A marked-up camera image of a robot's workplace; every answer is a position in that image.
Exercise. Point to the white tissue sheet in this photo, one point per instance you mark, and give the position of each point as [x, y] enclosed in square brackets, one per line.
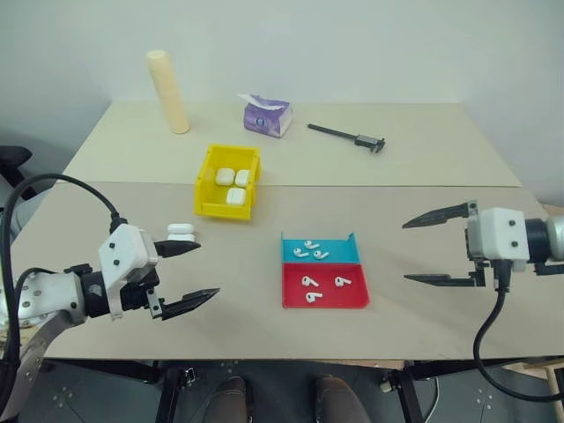
[262, 102]

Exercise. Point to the light wooden frame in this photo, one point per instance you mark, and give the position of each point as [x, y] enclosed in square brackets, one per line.
[551, 372]

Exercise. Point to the black caliper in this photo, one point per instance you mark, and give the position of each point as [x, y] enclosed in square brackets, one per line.
[368, 142]

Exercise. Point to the red plastic tray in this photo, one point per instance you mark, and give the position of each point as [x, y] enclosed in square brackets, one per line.
[348, 297]

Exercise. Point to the purple tissue pack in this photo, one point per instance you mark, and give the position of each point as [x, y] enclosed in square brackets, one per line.
[264, 121]

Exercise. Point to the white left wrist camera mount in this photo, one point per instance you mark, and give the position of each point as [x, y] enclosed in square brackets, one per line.
[123, 251]

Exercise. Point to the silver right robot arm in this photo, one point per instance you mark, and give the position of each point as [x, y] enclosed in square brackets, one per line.
[553, 240]

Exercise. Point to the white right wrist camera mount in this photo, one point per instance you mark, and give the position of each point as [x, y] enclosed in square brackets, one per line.
[498, 238]

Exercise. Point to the black office chair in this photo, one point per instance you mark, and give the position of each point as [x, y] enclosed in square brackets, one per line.
[13, 158]

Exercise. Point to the yellow plastic bin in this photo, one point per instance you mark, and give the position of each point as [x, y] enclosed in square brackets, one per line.
[222, 211]

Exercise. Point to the beige cylinder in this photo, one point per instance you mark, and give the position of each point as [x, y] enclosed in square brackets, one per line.
[169, 97]

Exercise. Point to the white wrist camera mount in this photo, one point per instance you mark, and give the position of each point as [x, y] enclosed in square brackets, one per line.
[123, 251]
[498, 238]

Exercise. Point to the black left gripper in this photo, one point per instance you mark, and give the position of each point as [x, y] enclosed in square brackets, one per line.
[136, 295]

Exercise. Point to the brown rounded shape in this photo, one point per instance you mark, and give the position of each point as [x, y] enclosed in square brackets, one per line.
[229, 401]
[337, 401]

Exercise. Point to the black table frame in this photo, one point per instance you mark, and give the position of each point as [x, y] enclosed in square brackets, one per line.
[172, 396]

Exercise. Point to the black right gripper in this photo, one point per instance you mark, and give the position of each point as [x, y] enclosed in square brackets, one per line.
[481, 273]

